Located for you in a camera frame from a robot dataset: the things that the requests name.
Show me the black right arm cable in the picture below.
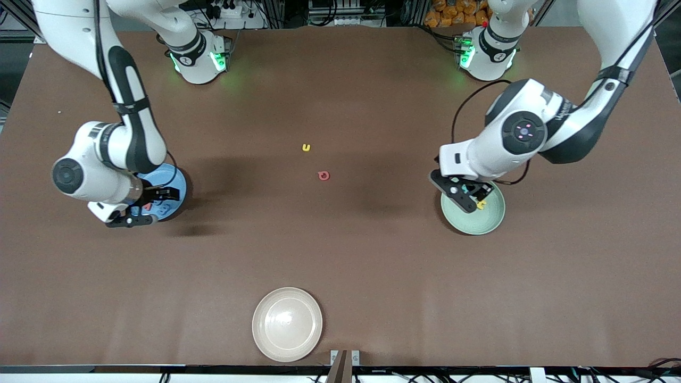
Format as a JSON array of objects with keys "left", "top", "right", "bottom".
[{"left": 93, "top": 0, "right": 180, "bottom": 188}]

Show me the brown table cover mat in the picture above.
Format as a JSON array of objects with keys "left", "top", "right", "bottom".
[{"left": 0, "top": 26, "right": 681, "bottom": 368}]

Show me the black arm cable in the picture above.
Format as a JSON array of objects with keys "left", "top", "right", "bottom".
[
  {"left": 93, "top": 0, "right": 180, "bottom": 188},
  {"left": 450, "top": 0, "right": 663, "bottom": 186}
]

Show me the light green plate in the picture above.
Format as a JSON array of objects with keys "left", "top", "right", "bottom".
[{"left": 441, "top": 181, "right": 505, "bottom": 235}]

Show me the white power strip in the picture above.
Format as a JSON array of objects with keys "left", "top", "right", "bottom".
[{"left": 210, "top": 0, "right": 251, "bottom": 22}]

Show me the metal rack with cables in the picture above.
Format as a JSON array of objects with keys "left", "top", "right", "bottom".
[{"left": 308, "top": 0, "right": 392, "bottom": 27}]

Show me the black cable bundle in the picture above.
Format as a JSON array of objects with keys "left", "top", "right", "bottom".
[{"left": 646, "top": 357, "right": 681, "bottom": 383}]

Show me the beige plate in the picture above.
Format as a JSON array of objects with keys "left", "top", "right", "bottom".
[{"left": 252, "top": 287, "right": 323, "bottom": 363}]

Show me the bag of orange items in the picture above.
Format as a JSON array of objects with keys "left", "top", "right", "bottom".
[{"left": 426, "top": 0, "right": 491, "bottom": 27}]

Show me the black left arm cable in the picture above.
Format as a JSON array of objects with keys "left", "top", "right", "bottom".
[{"left": 450, "top": 0, "right": 663, "bottom": 186}]

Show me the aluminium frame profile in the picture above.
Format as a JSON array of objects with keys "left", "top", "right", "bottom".
[
  {"left": 0, "top": 0, "right": 54, "bottom": 44},
  {"left": 657, "top": 0, "right": 681, "bottom": 38}
]

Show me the metal table edge bracket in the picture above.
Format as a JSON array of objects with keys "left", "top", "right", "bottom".
[{"left": 326, "top": 349, "right": 361, "bottom": 383}]

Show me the blue plate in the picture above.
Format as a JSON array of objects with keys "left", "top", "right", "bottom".
[{"left": 133, "top": 163, "right": 187, "bottom": 222}]

